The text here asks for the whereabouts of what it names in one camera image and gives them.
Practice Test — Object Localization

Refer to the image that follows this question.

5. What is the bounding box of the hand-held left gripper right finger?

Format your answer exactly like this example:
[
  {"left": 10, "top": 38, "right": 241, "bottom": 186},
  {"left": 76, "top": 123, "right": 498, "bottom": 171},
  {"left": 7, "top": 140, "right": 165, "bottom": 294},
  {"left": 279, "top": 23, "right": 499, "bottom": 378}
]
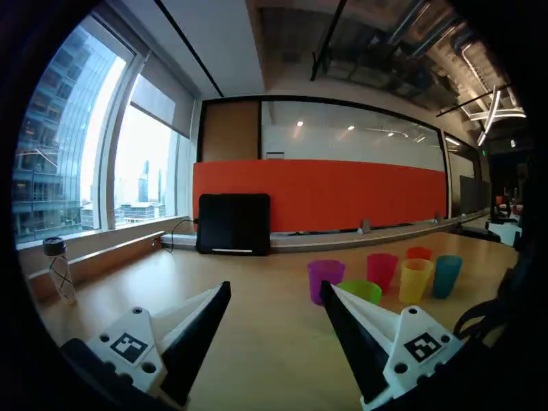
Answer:
[{"left": 319, "top": 280, "right": 466, "bottom": 411}]

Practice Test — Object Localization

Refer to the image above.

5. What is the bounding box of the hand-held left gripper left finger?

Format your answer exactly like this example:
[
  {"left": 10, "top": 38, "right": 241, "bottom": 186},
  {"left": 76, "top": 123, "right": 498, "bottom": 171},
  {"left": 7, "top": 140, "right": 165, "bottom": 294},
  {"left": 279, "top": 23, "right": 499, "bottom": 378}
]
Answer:
[{"left": 61, "top": 280, "right": 232, "bottom": 408}]

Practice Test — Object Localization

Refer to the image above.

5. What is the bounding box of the clear water bottle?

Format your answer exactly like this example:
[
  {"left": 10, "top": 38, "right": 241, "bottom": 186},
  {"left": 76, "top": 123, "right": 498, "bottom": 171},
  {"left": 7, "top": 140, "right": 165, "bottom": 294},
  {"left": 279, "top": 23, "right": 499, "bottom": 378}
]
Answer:
[{"left": 42, "top": 236, "right": 78, "bottom": 306}]

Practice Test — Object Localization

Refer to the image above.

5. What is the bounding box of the yellow plastic cup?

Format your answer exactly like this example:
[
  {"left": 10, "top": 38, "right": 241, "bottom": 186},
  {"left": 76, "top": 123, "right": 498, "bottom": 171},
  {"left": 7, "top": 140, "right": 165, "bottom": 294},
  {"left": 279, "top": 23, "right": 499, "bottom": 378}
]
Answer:
[{"left": 399, "top": 258, "right": 435, "bottom": 306}]

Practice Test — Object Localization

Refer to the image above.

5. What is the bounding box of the green plastic cup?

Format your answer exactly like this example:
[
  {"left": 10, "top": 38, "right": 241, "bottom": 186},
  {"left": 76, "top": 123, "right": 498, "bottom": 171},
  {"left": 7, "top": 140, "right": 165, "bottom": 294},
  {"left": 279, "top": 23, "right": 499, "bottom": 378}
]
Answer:
[{"left": 336, "top": 280, "right": 383, "bottom": 306}]

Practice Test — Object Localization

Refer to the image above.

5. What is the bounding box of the blue plastic cup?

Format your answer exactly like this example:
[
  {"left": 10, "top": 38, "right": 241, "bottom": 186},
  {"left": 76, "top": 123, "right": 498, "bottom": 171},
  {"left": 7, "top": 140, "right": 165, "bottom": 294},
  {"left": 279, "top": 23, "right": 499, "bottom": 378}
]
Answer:
[{"left": 432, "top": 255, "right": 464, "bottom": 300}]

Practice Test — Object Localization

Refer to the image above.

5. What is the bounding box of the pink plastic cup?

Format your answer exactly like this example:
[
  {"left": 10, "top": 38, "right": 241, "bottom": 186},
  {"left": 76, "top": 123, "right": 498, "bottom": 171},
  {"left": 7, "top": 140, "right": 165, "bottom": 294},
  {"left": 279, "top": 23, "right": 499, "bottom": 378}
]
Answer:
[{"left": 366, "top": 252, "right": 399, "bottom": 297}]

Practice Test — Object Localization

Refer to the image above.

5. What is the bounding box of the purple plastic cup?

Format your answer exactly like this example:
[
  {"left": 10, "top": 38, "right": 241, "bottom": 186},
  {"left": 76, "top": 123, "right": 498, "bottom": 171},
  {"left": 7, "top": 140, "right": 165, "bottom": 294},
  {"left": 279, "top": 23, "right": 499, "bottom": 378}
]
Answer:
[{"left": 307, "top": 258, "right": 347, "bottom": 306}]

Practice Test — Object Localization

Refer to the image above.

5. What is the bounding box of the black tablet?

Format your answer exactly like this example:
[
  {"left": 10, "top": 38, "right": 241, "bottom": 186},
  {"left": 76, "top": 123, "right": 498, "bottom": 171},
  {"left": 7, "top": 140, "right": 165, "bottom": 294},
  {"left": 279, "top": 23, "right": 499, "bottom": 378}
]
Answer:
[{"left": 196, "top": 192, "right": 272, "bottom": 257}]

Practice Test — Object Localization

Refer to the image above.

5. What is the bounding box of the red desk screen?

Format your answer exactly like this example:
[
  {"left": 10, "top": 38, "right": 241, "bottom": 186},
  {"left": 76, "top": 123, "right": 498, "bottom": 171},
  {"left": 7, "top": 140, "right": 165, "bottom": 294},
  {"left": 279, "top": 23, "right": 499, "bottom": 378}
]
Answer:
[{"left": 192, "top": 159, "right": 449, "bottom": 253}]

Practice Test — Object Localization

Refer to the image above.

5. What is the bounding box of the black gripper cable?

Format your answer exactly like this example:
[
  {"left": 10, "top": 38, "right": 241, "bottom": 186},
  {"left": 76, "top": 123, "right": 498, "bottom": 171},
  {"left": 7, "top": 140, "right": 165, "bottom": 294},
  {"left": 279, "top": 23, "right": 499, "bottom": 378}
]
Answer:
[{"left": 453, "top": 299, "right": 508, "bottom": 341}]

